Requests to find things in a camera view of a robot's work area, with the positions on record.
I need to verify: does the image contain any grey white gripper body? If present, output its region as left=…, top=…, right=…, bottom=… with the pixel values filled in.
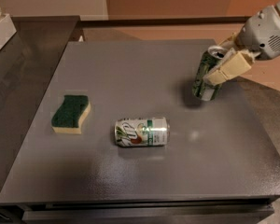
left=237, top=2, right=280, bottom=60

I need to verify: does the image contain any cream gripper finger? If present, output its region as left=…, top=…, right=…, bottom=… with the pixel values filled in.
left=206, top=49, right=260, bottom=85
left=218, top=33, right=242, bottom=50

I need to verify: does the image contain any green soda can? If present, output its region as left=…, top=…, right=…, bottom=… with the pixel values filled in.
left=192, top=46, right=226, bottom=101

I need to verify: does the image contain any white 7up can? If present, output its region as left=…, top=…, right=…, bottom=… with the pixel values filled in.
left=114, top=117, right=170, bottom=147

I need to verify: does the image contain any grey drawer front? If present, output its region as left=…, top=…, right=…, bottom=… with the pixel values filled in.
left=22, top=204, right=274, bottom=224

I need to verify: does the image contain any green yellow sponge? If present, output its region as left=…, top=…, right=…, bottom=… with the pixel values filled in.
left=51, top=95, right=91, bottom=134

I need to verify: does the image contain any white box on counter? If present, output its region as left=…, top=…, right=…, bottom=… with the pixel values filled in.
left=0, top=14, right=17, bottom=50

